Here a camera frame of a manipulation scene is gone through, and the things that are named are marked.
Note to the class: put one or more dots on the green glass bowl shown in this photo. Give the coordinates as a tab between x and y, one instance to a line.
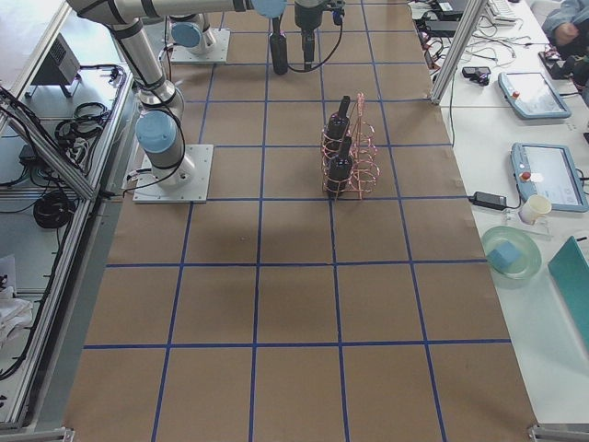
530	262

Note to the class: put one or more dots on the teal board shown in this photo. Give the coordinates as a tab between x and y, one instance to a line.
569	271

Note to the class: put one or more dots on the dark wine bottle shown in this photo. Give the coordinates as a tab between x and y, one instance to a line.
278	46
340	168

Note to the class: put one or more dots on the copper wire wine basket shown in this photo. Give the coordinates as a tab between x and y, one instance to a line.
365	171

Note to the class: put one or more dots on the black power adapter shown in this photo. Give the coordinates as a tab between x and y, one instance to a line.
488	200

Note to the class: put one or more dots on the grey control box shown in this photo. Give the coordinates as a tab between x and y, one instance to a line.
59	67

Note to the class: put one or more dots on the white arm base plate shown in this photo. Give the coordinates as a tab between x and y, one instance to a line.
192	46
189	183

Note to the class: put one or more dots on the aluminium frame post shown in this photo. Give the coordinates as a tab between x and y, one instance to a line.
466	27

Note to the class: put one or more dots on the crumpled white cloth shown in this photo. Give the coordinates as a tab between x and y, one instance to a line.
16	312

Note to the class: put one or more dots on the dark wine bottle in basket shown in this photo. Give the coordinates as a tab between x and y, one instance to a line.
340	168

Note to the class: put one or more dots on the blue teach pendant far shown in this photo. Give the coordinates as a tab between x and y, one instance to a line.
532	96

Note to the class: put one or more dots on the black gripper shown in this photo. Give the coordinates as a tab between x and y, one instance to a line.
306	17

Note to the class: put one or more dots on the white paper cup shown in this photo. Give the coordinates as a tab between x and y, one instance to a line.
533	208

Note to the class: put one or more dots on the blue teach pendant near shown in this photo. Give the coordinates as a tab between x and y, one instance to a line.
549	171

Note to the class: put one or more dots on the blue teach pendant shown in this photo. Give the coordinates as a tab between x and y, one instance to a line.
532	96
549	171

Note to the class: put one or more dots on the blue foam block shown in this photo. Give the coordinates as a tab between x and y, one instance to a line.
503	256

